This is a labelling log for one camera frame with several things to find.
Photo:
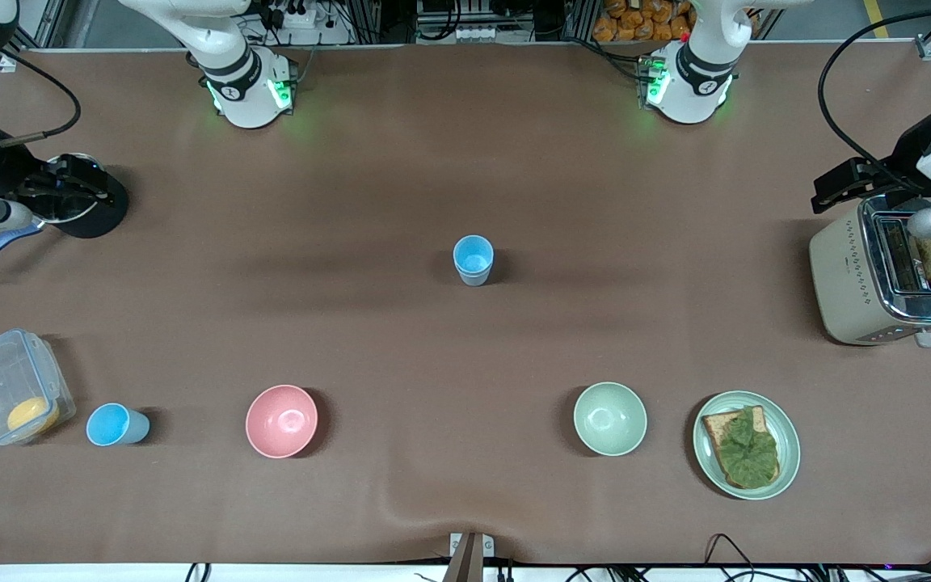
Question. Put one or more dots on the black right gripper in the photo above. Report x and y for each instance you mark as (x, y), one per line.
(2, 175)

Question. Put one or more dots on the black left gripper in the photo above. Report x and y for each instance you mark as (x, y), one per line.
(907, 157)

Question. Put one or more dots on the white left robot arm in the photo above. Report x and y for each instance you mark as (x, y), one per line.
(696, 89)

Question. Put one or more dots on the glass lid with blue knob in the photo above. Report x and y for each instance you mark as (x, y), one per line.
(82, 209)

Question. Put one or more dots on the beige and chrome toaster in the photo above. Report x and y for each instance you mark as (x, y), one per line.
(845, 275)

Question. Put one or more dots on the yellow round food piece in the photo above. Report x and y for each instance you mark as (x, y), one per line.
(31, 415)

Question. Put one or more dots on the bag of orange snacks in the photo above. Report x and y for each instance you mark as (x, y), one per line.
(635, 24)

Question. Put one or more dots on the pale green plate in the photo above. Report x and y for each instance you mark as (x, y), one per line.
(789, 444)

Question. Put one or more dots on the toast slice under lettuce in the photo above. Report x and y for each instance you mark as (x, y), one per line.
(714, 428)

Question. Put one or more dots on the white power strip with plugs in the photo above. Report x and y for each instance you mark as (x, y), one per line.
(300, 16)

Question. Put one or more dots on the green lettuce leaf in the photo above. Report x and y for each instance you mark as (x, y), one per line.
(748, 453)

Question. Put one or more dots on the pink bowl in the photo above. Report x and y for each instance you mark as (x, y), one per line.
(281, 420)

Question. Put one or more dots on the pale green bowl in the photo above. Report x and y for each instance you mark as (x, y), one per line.
(609, 419)

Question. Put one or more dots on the brown table cloth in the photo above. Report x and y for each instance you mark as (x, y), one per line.
(465, 162)

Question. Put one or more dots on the small white socket strip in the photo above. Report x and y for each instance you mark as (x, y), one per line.
(475, 33)

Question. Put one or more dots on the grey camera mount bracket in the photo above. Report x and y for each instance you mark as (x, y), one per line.
(469, 558)

